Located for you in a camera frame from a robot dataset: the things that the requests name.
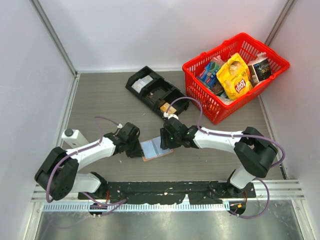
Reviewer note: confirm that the dark brown packet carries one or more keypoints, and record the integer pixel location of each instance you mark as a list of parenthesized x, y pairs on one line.
[(217, 88)]

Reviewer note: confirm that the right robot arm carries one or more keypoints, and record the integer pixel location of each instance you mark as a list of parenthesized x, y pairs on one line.
[(255, 152)]

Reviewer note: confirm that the blue sponge pack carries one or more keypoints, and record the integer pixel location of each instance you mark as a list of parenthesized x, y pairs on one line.
[(209, 74)]

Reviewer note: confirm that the red plastic shopping basket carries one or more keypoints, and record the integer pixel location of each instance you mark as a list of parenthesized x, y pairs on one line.
[(217, 108)]

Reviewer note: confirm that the white box device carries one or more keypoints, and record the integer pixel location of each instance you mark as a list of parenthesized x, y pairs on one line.
[(74, 138)]

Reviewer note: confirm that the gold card in tray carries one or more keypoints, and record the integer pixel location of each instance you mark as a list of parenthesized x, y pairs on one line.
[(166, 108)]

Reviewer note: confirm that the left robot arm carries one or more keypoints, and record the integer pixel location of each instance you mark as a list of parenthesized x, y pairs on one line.
[(59, 173)]

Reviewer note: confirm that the white clear plastic packet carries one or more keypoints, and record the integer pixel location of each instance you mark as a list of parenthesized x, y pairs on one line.
[(226, 101)]

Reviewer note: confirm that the yellow chips bag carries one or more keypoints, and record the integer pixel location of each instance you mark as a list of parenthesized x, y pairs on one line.
[(235, 78)]

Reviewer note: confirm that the black compartment tray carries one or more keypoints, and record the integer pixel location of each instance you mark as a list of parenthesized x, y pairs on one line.
[(158, 92)]

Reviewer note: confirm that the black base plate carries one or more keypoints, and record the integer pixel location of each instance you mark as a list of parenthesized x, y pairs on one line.
[(174, 192)]

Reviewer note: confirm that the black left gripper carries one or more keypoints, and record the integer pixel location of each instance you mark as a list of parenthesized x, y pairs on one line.
[(138, 152)]

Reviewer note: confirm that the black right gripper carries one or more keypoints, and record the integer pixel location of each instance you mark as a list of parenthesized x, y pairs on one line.
[(165, 143)]

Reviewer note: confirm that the black round can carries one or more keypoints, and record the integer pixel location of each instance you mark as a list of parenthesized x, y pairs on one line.
[(259, 70)]

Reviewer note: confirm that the white cards in tray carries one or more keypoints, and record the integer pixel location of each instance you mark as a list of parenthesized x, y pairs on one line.
[(141, 82)]

